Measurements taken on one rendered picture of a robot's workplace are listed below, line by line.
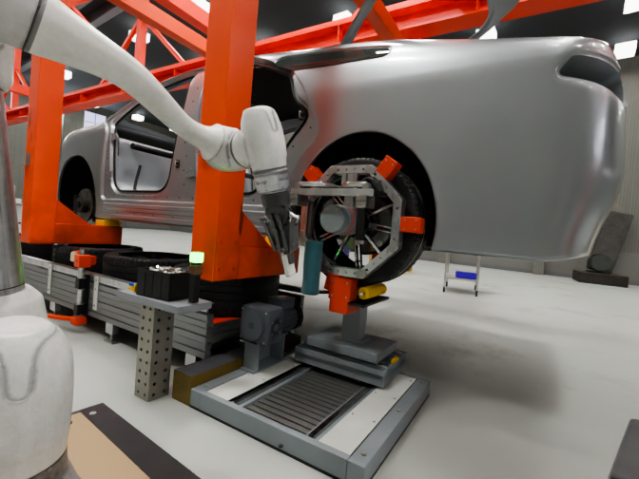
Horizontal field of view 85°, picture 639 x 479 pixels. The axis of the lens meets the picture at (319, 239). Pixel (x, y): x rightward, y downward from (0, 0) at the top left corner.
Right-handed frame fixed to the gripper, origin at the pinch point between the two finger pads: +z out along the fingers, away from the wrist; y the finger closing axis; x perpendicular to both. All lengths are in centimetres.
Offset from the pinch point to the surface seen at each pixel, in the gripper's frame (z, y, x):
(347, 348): 68, -26, 59
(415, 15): -149, -71, 349
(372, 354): 69, -13, 59
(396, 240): 16, 1, 73
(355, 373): 77, -20, 53
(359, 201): -6, -6, 56
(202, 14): -212, -306, 270
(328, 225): 5, -25, 59
